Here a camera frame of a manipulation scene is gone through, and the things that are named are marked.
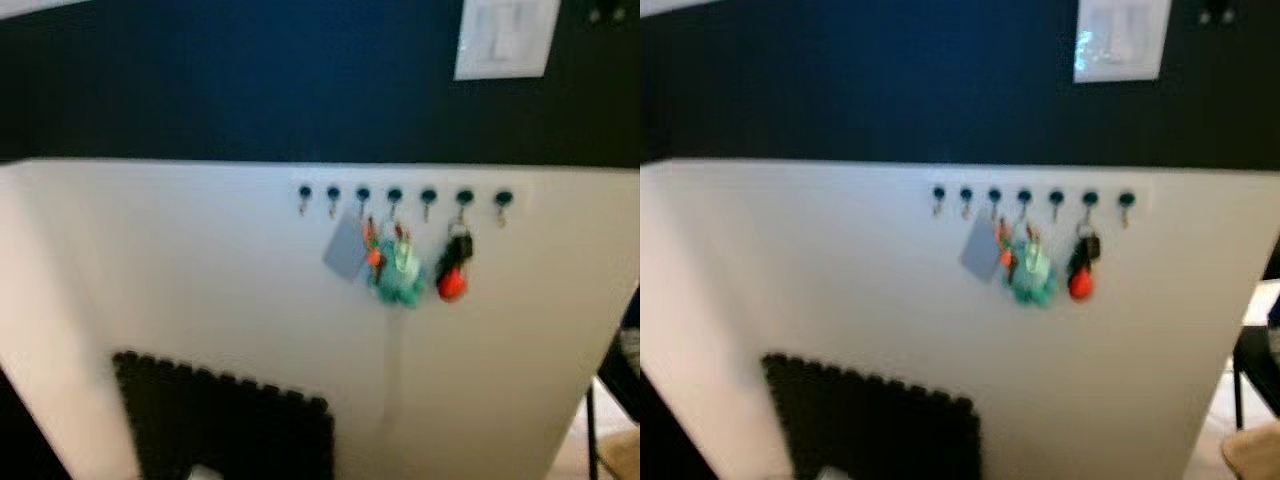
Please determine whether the teal plush keychain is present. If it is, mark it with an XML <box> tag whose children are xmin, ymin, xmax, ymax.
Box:
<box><xmin>1005</xmin><ymin>228</ymin><xmax>1059</xmax><ymax>308</ymax></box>
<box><xmin>368</xmin><ymin>225</ymin><xmax>430</xmax><ymax>309</ymax></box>

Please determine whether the pale partition panel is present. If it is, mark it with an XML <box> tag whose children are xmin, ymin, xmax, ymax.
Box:
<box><xmin>640</xmin><ymin>0</ymin><xmax>1280</xmax><ymax>480</ymax></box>
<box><xmin>0</xmin><ymin>0</ymin><xmax>641</xmax><ymax>480</ymax></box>

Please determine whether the black key with red ball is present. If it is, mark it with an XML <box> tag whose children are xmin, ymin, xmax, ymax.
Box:
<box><xmin>1066</xmin><ymin>224</ymin><xmax>1104</xmax><ymax>302</ymax></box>
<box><xmin>435</xmin><ymin>222</ymin><xmax>477</xmax><ymax>303</ymax></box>

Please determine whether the orange keychain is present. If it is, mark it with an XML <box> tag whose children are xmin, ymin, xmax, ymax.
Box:
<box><xmin>362</xmin><ymin>218</ymin><xmax>384</xmax><ymax>284</ymax></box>
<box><xmin>995</xmin><ymin>220</ymin><xmax>1017</xmax><ymax>284</ymax></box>

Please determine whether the black foam mat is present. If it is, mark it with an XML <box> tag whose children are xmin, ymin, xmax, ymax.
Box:
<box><xmin>762</xmin><ymin>352</ymin><xmax>984</xmax><ymax>480</ymax></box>
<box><xmin>112</xmin><ymin>350</ymin><xmax>337</xmax><ymax>480</ymax></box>

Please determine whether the white hook rail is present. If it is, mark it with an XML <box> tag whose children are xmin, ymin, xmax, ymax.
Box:
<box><xmin>291</xmin><ymin>179</ymin><xmax>532</xmax><ymax>227</ymax></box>
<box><xmin>925</xmin><ymin>180</ymin><xmax>1152</xmax><ymax>227</ymax></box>

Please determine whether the grey card tag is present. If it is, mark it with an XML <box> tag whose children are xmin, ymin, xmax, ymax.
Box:
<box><xmin>960</xmin><ymin>215</ymin><xmax>1004</xmax><ymax>284</ymax></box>
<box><xmin>322</xmin><ymin>210</ymin><xmax>369</xmax><ymax>284</ymax></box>

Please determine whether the white wall switch plate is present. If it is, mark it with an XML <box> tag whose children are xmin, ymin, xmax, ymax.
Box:
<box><xmin>454</xmin><ymin>0</ymin><xmax>562</xmax><ymax>82</ymax></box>
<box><xmin>1073</xmin><ymin>0</ymin><xmax>1172</xmax><ymax>85</ymax></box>

